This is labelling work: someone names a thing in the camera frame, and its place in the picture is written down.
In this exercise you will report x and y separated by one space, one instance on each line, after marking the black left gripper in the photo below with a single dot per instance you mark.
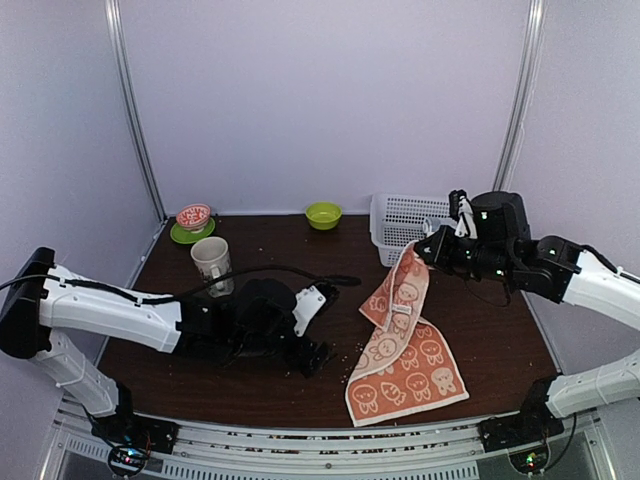
317 360

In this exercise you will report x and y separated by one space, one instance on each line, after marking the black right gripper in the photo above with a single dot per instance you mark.
437 257

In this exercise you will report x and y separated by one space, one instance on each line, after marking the white plastic basket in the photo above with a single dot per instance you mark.
396 219

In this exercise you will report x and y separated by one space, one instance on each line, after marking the orange patterned towel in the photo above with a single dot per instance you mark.
406 367

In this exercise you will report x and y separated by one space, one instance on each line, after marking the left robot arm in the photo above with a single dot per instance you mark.
264 318

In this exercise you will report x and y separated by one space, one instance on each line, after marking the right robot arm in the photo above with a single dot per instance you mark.
492 241

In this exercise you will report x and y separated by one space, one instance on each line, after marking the rolled grey blue towel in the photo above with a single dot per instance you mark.
430 226

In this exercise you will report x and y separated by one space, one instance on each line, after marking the green bowl behind towel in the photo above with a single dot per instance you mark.
323 216

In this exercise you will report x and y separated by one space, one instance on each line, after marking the white ceramic mug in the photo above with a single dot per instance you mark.
212 260

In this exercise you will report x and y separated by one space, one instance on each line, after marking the green saucer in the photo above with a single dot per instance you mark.
181 236

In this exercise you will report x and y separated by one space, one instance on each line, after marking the red patterned bowl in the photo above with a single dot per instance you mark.
194 218

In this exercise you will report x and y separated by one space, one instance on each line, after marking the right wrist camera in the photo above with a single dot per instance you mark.
461 211

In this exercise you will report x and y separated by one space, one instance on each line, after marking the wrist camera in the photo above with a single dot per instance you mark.
311 302
461 211

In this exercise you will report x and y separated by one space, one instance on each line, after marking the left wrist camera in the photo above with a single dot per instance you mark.
311 302

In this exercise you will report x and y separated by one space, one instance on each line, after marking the right aluminium frame post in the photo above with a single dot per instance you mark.
529 60

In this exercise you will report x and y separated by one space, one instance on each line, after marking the aluminium frame post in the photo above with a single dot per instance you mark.
132 115
529 60

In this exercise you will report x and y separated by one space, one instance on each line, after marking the left aluminium frame post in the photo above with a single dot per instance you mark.
132 115

